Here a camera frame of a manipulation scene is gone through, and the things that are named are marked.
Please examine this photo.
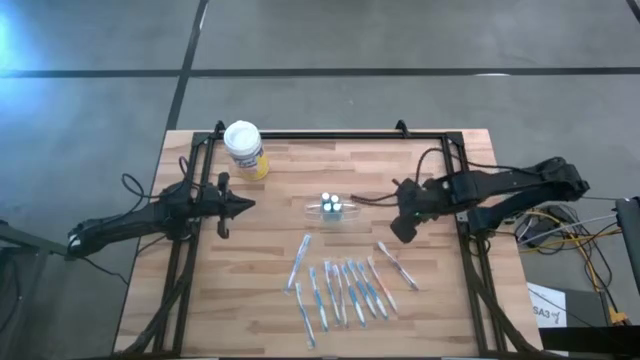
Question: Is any white floor cable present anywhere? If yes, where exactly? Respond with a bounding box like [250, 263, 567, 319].
[518, 213, 622, 246]

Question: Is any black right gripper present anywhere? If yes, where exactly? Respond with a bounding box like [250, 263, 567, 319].
[390, 178, 454, 245]

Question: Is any yellow Lysol wipes canister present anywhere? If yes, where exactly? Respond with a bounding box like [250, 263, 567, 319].
[222, 119, 271, 182]

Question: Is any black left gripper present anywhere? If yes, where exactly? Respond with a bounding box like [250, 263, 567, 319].
[199, 172, 257, 239]

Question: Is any black side table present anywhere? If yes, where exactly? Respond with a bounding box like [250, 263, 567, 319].
[0, 218, 69, 360]

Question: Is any braided gripper cable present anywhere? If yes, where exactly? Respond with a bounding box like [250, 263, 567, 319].
[349, 192, 402, 207]

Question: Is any clear acrylic organizer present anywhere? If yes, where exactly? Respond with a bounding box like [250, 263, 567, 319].
[303, 191, 363, 225]

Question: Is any yellow floor cable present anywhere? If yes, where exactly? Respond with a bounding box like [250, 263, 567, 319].
[517, 208, 629, 326]

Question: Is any orange white toothbrush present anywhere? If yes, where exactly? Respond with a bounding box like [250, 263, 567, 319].
[367, 255, 400, 315]

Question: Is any maroon white toothbrush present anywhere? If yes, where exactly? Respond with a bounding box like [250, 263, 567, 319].
[377, 240, 420, 292]

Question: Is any white paper sign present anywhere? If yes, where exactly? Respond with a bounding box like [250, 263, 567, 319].
[526, 281, 569, 330]

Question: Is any black aluminium table frame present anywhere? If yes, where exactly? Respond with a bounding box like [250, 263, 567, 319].
[117, 119, 541, 359]

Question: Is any wrapped white purple toothbrush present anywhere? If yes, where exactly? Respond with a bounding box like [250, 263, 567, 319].
[332, 263, 349, 329]

